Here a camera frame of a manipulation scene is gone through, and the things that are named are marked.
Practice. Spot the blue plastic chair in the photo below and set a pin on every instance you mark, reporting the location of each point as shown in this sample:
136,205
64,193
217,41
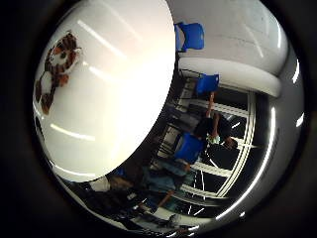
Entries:
191,36
190,147
207,83

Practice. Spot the orange striped tiger plush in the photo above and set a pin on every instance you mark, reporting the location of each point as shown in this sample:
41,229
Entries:
56,69

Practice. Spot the person in blue clothes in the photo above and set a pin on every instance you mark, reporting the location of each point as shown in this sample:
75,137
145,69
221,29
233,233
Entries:
165,180

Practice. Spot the person in black shirt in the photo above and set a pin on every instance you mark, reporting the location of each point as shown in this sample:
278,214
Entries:
214,127

